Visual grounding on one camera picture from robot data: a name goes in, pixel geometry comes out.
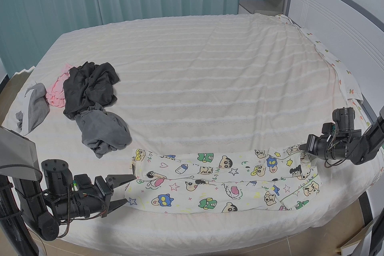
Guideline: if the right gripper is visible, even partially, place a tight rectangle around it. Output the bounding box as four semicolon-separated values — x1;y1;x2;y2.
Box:
305;134;334;160

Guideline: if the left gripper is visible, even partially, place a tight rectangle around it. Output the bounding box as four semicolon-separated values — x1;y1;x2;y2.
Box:
68;174;137;218

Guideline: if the white printed pyjama top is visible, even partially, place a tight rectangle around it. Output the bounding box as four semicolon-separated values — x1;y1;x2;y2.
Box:
124;144;323;215

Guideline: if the bed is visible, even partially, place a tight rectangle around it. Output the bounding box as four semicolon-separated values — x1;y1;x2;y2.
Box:
0;0;384;249

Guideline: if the dark grey garment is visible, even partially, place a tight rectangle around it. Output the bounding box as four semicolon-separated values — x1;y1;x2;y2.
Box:
74;102;132;159

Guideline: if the white wood-edged cabinet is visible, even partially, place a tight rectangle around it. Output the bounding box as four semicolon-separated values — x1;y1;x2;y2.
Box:
336;225;372;256

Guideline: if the black garment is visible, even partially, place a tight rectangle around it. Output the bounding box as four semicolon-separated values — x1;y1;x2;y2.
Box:
62;61;120;121

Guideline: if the pink garment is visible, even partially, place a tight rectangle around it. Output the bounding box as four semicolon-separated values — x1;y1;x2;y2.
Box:
45;63;71;108

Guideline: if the grey white garment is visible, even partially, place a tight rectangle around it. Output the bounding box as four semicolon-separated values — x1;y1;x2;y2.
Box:
15;82;51;137

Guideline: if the black cable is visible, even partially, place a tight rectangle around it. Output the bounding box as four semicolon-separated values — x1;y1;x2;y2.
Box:
323;156;350;168
57;214;74;239
28;228;47;256

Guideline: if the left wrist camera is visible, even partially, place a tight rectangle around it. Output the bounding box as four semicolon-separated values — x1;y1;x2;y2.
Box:
73;174;92;190

